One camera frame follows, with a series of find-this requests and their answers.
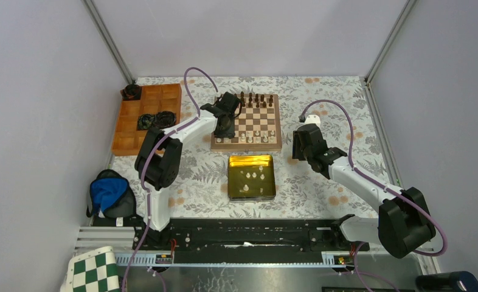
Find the dark floral rolled tie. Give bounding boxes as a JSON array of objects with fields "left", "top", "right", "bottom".
[{"left": 120, "top": 84, "right": 142, "bottom": 101}]

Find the dark rolled tie centre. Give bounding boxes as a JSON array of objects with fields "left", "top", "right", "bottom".
[{"left": 153, "top": 111, "right": 177, "bottom": 129}]

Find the blue black cloth bag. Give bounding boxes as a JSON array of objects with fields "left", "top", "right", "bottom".
[{"left": 86, "top": 169, "right": 137, "bottom": 219}]

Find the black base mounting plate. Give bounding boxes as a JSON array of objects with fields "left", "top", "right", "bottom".
[{"left": 133, "top": 218, "right": 356, "bottom": 265}]

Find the wooden chess board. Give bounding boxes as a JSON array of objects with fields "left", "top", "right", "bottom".
[{"left": 210, "top": 92, "right": 282, "bottom": 152}]

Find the green white chess mat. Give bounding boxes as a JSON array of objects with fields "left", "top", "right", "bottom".
[{"left": 60, "top": 246, "right": 121, "bottom": 292}]

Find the aluminium frame rail right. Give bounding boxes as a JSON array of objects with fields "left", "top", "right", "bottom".
[{"left": 359, "top": 0, "right": 419, "bottom": 226}]

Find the aluminium frame rail left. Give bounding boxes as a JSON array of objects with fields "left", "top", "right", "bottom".
[{"left": 82, "top": 0, "right": 135, "bottom": 84}]

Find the black cylinder bottle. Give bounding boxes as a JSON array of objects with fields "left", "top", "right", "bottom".
[{"left": 415, "top": 271, "right": 478, "bottom": 292}]

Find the floral patterned table mat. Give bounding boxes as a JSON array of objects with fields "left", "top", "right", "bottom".
[{"left": 109, "top": 75, "right": 401, "bottom": 220}]

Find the wooden compartment tray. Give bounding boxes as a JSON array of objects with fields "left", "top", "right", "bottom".
[{"left": 112, "top": 84, "right": 182, "bottom": 156}]

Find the blue yellow rolled tie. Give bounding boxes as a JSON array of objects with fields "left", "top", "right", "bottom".
[{"left": 137, "top": 114, "right": 156, "bottom": 131}]

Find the aluminium frame rail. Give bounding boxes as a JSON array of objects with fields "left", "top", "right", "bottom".
[
  {"left": 82, "top": 0, "right": 135, "bottom": 84},
  {"left": 359, "top": 0, "right": 419, "bottom": 226}
]

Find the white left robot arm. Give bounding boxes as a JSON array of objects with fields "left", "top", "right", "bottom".
[{"left": 134, "top": 92, "right": 241, "bottom": 250}]

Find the gold metal tin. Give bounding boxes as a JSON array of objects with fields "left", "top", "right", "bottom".
[{"left": 227, "top": 155, "right": 276, "bottom": 201}]

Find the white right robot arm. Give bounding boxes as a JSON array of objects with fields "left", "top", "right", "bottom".
[{"left": 293, "top": 123, "right": 436, "bottom": 259}]

